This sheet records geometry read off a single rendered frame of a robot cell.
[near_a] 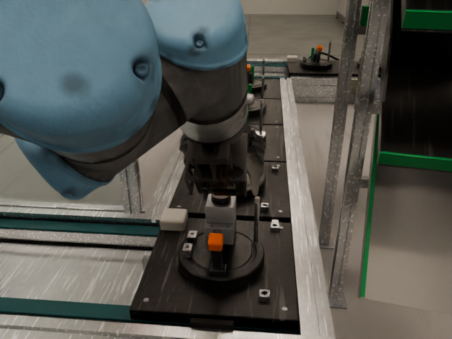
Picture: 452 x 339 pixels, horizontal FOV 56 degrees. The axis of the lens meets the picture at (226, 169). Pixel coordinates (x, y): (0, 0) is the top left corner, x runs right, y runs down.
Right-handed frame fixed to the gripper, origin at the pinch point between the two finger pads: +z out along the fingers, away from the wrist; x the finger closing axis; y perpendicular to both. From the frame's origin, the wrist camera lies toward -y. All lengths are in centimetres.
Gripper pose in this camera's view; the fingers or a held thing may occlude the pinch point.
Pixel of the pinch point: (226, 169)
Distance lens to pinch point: 63.9
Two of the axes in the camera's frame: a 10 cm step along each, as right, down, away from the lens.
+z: 0.6, 3.9, 9.2
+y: -0.5, 9.2, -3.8
